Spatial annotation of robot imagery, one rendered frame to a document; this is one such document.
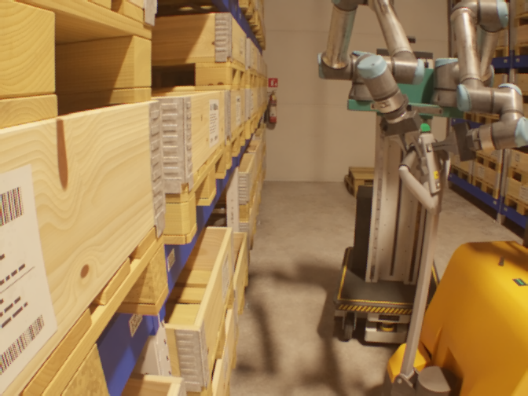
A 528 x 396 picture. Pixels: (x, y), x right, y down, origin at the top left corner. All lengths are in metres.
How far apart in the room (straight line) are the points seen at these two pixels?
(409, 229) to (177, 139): 2.02
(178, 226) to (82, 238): 0.57
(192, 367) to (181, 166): 0.53
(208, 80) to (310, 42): 5.12
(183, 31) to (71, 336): 1.57
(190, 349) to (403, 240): 1.90
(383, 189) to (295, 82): 4.41
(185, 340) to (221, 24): 1.26
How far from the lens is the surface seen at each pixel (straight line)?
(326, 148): 6.92
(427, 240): 1.56
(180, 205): 0.98
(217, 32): 1.82
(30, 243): 0.35
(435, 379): 1.81
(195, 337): 1.10
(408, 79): 1.45
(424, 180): 1.50
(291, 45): 6.85
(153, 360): 1.00
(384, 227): 2.73
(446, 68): 2.39
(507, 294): 1.60
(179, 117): 0.94
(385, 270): 2.83
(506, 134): 1.41
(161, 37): 1.88
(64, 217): 0.40
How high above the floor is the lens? 1.54
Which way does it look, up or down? 15 degrees down
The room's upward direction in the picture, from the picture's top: straight up
